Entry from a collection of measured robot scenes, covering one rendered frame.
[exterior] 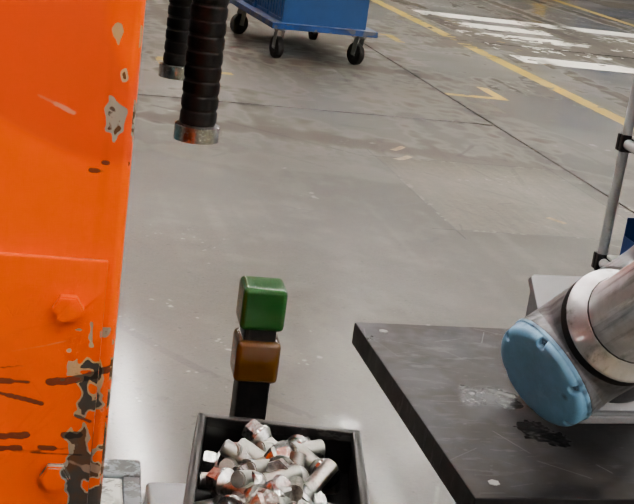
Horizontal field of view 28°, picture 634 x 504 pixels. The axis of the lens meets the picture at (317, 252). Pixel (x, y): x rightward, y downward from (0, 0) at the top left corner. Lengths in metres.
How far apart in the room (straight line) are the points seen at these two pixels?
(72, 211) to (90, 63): 0.10
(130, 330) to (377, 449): 0.69
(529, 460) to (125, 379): 1.05
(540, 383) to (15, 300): 0.89
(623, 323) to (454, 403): 0.42
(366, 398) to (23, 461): 1.70
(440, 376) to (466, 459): 0.28
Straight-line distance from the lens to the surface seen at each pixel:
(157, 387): 2.51
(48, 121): 0.86
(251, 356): 1.12
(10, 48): 0.85
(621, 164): 3.31
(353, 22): 6.96
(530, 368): 1.63
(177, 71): 1.55
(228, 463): 0.99
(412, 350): 2.03
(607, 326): 1.54
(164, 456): 2.25
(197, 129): 1.21
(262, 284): 1.11
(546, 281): 1.94
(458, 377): 1.95
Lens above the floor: 1.02
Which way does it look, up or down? 17 degrees down
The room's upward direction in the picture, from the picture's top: 8 degrees clockwise
